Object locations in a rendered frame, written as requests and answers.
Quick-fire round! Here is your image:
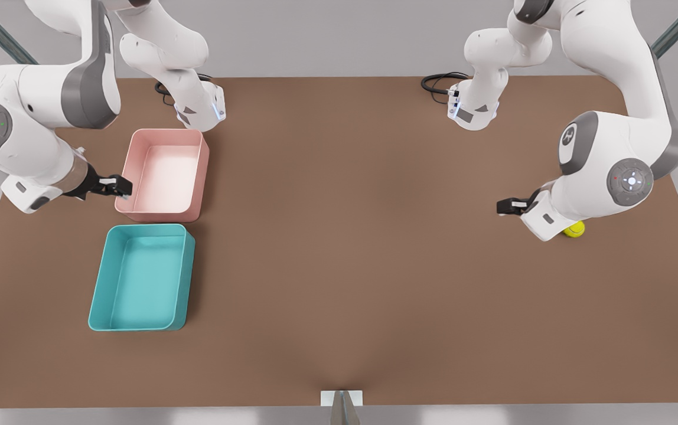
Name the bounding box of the black cable loop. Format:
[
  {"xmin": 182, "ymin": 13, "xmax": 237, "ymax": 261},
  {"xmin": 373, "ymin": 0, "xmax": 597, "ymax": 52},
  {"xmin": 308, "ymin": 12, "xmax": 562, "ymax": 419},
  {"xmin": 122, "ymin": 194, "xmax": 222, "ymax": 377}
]
[
  {"xmin": 421, "ymin": 72, "xmax": 472, "ymax": 106},
  {"xmin": 155, "ymin": 73, "xmax": 214, "ymax": 107}
]

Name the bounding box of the teal rectangular tray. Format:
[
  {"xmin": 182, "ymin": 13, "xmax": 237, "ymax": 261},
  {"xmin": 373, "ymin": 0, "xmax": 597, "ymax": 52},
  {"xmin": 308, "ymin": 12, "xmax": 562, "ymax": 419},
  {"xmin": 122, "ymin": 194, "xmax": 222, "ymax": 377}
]
[{"xmin": 88, "ymin": 224, "xmax": 196, "ymax": 332}]

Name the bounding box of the silver frame post with foot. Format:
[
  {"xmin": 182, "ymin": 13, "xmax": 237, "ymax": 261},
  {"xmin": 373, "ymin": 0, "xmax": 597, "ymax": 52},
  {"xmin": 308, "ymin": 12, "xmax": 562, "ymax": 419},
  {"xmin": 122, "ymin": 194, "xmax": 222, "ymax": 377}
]
[{"xmin": 321, "ymin": 390, "xmax": 364, "ymax": 425}]

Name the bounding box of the pink rectangular tray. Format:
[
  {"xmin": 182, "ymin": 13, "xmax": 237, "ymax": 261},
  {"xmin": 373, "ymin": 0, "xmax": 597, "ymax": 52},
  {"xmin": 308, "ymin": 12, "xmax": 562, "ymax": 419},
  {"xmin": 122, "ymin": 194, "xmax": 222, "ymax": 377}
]
[{"xmin": 115, "ymin": 128, "xmax": 210, "ymax": 223}]

